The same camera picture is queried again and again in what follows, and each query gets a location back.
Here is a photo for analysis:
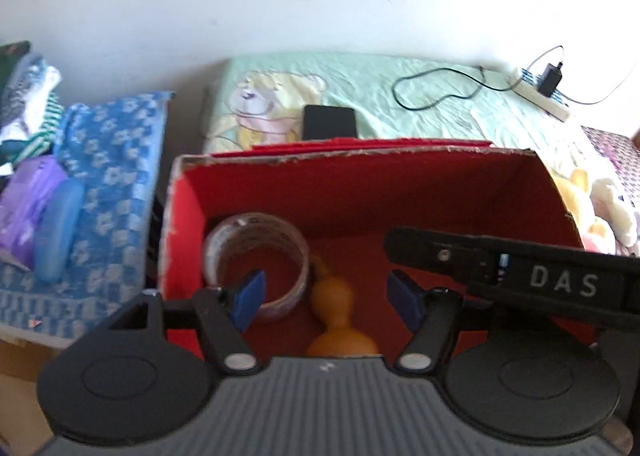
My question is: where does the large red cardboard box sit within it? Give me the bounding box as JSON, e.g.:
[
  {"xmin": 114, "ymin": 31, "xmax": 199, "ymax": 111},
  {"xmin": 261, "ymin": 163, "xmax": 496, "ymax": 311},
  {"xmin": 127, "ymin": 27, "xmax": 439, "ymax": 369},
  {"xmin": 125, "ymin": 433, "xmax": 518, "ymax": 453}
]
[{"xmin": 157, "ymin": 137, "xmax": 598, "ymax": 362}]

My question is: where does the orange gourd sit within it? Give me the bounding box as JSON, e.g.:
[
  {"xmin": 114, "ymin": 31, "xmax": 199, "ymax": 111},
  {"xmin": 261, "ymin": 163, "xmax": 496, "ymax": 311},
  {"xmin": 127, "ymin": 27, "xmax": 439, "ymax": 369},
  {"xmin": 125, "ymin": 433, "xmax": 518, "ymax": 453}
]
[{"xmin": 306, "ymin": 256, "xmax": 381, "ymax": 358}]

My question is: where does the blue oval case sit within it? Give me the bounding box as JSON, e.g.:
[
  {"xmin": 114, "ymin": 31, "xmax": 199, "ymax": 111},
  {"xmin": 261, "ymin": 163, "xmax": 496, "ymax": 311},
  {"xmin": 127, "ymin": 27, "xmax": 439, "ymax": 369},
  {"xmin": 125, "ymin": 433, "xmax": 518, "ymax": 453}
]
[{"xmin": 34, "ymin": 180, "xmax": 86, "ymax": 283}]

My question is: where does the white power strip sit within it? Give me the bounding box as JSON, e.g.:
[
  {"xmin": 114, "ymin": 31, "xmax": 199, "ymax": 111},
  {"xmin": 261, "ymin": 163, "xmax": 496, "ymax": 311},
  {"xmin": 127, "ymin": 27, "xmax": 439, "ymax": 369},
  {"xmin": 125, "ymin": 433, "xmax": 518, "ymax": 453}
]
[{"xmin": 506, "ymin": 67, "xmax": 572, "ymax": 123}]

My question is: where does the clear tape roll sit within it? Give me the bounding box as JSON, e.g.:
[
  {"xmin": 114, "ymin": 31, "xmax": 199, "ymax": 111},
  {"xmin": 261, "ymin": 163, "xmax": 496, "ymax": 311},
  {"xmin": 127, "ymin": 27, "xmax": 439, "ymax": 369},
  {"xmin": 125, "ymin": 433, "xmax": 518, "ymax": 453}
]
[{"xmin": 202, "ymin": 213, "xmax": 312, "ymax": 322}]

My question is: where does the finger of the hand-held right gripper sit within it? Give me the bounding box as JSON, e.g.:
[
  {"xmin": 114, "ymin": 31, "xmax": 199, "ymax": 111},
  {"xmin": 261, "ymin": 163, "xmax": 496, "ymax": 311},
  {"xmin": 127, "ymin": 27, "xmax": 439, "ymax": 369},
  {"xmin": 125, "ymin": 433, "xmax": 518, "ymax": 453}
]
[{"xmin": 384, "ymin": 227, "xmax": 483, "ymax": 287}]

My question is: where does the pile of clothes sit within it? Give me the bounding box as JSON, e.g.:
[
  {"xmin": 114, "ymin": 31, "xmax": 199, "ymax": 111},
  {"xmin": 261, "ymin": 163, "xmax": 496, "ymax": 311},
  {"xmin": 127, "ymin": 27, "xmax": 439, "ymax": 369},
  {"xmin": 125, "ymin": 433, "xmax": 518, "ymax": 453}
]
[{"xmin": 0, "ymin": 41, "xmax": 63, "ymax": 172}]

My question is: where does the purple tissue pack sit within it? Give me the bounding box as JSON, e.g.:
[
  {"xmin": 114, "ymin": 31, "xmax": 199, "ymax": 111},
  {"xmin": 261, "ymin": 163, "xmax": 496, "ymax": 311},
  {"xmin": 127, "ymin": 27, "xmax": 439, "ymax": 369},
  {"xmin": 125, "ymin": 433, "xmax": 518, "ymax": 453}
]
[{"xmin": 0, "ymin": 156, "xmax": 68, "ymax": 272}]

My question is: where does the blue floral cloth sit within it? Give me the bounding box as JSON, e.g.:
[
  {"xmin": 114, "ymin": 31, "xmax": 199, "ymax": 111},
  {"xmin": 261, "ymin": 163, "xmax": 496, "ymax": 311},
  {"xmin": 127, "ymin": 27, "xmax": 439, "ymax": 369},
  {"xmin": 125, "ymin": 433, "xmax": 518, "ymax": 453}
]
[{"xmin": 0, "ymin": 91, "xmax": 176, "ymax": 337}]

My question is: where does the dark patterned cloth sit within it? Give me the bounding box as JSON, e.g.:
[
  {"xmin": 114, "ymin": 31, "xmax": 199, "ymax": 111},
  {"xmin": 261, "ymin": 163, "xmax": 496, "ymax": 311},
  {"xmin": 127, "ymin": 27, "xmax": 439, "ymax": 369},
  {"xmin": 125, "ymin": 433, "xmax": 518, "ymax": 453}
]
[{"xmin": 580, "ymin": 125, "xmax": 640, "ymax": 187}]

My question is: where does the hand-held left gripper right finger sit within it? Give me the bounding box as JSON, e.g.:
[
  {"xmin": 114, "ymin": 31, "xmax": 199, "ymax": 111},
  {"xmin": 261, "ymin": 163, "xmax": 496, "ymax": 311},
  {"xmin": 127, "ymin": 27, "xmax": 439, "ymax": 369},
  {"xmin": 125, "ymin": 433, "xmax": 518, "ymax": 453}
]
[{"xmin": 388, "ymin": 269, "xmax": 501, "ymax": 373}]

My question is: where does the black charger cable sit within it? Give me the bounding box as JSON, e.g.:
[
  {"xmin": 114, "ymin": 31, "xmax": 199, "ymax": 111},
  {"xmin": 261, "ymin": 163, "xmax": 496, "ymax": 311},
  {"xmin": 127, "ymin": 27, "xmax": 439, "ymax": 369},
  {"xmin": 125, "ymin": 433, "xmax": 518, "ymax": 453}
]
[{"xmin": 392, "ymin": 45, "xmax": 566, "ymax": 112}]

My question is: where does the purple and white plush toy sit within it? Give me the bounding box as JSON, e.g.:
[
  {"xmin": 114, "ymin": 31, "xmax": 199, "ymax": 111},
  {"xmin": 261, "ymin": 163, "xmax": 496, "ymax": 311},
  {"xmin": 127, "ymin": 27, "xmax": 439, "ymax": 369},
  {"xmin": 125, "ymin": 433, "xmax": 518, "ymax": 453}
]
[{"xmin": 590, "ymin": 178, "xmax": 640, "ymax": 257}]

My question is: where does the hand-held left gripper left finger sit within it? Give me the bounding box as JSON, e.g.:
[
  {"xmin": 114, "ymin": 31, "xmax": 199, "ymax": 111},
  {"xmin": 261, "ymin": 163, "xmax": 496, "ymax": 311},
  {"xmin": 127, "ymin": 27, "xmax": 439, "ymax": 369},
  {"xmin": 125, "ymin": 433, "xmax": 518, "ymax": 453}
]
[{"xmin": 107, "ymin": 270, "xmax": 267, "ymax": 377}]

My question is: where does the power strip cord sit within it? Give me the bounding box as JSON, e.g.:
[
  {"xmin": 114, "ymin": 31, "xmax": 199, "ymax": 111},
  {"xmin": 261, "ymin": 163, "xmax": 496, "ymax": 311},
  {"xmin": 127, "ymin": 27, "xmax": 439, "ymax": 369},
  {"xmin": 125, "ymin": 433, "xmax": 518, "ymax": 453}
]
[{"xmin": 562, "ymin": 53, "xmax": 640, "ymax": 107}]

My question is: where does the yellow plush bear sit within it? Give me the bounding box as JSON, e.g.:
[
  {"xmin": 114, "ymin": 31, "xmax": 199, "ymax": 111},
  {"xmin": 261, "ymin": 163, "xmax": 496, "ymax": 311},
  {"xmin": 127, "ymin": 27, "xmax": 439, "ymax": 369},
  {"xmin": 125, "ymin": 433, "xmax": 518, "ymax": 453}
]
[{"xmin": 550, "ymin": 168, "xmax": 616, "ymax": 252}]

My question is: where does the black smartphone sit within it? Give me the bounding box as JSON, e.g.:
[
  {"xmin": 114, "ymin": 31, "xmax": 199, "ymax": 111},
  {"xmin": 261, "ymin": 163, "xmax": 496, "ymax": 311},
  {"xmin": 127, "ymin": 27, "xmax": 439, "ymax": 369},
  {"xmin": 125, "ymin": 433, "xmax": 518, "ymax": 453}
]
[{"xmin": 301, "ymin": 104, "xmax": 360, "ymax": 142}]

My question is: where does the black charger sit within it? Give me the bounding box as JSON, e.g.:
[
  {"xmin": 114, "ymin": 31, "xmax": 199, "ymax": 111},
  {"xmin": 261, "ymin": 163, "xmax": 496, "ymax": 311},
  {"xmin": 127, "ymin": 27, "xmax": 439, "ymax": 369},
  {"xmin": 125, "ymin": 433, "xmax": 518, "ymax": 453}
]
[{"xmin": 536, "ymin": 62, "xmax": 566, "ymax": 98}]

